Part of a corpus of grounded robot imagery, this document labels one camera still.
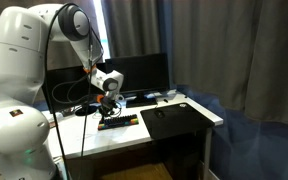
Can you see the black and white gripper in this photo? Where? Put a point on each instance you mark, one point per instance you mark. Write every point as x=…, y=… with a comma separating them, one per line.
x=108, y=102

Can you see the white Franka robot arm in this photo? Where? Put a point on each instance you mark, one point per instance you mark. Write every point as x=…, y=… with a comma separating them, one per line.
x=14, y=73

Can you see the black keyboard with colourful keys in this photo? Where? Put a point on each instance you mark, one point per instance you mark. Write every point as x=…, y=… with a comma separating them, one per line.
x=117, y=122

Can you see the black monitor with round base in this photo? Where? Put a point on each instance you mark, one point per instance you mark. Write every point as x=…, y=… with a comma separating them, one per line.
x=62, y=86

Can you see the black monitor with stand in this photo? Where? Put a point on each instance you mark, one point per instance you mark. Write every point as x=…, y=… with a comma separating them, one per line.
x=140, y=73

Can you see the black mouse pad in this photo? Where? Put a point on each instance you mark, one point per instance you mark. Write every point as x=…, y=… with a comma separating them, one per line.
x=177, y=120

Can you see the grey curtain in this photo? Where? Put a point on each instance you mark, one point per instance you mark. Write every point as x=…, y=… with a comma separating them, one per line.
x=237, y=53
x=132, y=26

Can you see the white desk leg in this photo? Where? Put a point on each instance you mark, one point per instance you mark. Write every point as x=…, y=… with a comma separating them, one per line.
x=206, y=153

